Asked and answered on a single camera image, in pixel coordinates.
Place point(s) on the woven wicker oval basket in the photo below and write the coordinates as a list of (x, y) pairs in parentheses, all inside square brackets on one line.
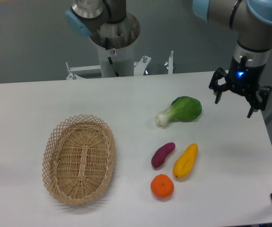
[(79, 160)]

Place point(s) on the yellow mango toy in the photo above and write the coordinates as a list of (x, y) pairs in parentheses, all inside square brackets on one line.
[(185, 162)]

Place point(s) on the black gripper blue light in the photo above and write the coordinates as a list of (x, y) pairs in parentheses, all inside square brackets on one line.
[(244, 81)]

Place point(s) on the green bok choy toy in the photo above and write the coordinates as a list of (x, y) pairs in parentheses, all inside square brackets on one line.
[(182, 109)]

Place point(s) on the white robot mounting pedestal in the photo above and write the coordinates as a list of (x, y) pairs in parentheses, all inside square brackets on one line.
[(116, 59)]

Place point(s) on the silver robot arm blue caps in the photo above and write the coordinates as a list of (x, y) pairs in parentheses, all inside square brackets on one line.
[(114, 31)]

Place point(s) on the orange tangerine toy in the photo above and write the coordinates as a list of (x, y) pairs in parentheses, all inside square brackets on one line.
[(162, 186)]

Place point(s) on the purple sweet potato toy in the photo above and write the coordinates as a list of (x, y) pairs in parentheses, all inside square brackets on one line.
[(161, 154)]

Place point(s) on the white metal bracket frame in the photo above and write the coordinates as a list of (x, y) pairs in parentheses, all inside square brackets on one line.
[(89, 72)]

